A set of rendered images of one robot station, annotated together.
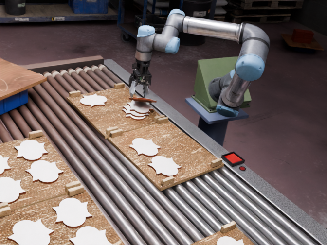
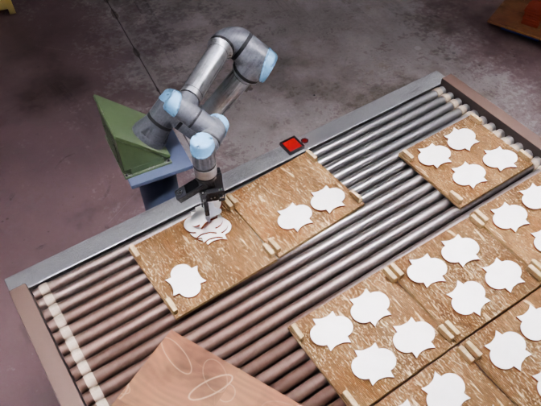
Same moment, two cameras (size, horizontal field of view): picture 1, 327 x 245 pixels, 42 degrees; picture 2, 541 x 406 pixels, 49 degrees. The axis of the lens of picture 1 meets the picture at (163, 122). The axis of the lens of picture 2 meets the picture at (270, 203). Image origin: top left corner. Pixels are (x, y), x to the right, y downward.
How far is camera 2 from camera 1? 224 cm
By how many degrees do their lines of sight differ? 64
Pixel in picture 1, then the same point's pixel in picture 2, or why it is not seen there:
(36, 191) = (403, 308)
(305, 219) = (369, 109)
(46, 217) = (439, 292)
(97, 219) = (427, 250)
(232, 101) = not seen: hidden behind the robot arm
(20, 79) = (187, 364)
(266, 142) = (16, 170)
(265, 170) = (84, 181)
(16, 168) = (369, 338)
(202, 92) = (145, 157)
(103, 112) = (216, 267)
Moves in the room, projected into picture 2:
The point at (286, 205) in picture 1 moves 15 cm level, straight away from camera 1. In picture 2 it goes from (354, 118) to (323, 108)
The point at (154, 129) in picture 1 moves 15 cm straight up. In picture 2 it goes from (250, 210) to (249, 184)
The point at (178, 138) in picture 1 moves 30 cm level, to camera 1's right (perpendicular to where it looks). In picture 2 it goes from (265, 187) to (270, 134)
